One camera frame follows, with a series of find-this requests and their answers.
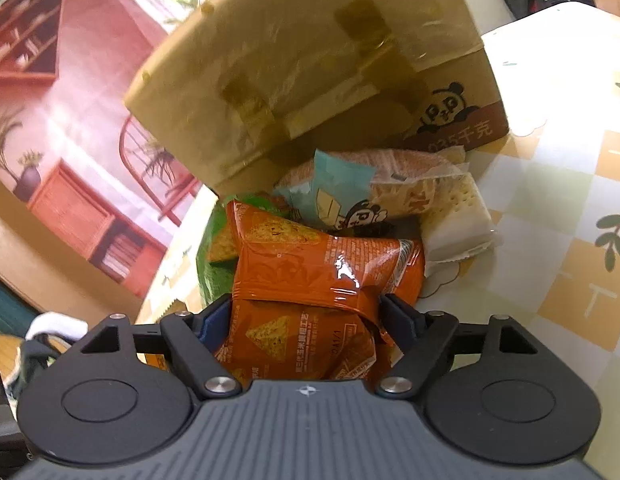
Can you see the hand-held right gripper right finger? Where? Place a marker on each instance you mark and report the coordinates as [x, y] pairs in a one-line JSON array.
[[397, 317]]

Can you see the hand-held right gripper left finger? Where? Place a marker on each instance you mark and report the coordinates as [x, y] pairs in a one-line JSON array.
[[215, 317]]

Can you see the yellow snack packet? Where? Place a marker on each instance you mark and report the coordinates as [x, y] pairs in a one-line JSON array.
[[154, 360]]

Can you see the orange chips packet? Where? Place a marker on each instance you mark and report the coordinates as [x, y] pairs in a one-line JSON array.
[[290, 340], [300, 270]]

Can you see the cardboard box with plastic liner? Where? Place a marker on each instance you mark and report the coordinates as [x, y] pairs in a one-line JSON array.
[[290, 60]]

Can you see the green snack packet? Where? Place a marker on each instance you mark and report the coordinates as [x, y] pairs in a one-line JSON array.
[[215, 275]]

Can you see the clear cracker packet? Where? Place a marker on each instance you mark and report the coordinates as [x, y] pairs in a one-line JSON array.
[[455, 215]]

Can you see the teal panda snack packet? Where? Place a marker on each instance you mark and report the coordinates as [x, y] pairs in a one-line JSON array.
[[415, 180]]

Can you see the white cloth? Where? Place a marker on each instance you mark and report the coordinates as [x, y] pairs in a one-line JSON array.
[[55, 324]]

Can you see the printed room scene backdrop cloth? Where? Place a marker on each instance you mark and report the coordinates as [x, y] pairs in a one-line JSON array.
[[80, 110]]

